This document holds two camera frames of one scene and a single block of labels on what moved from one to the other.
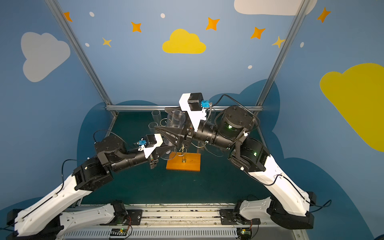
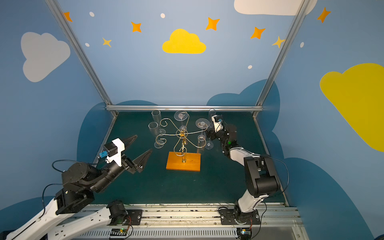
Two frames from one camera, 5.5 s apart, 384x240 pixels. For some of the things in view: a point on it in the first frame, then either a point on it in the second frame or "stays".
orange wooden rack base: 183,161 stays
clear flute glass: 175,118 → 201,142
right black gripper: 184,132 → 212,132
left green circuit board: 118,233 stays
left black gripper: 157,150 → 128,162
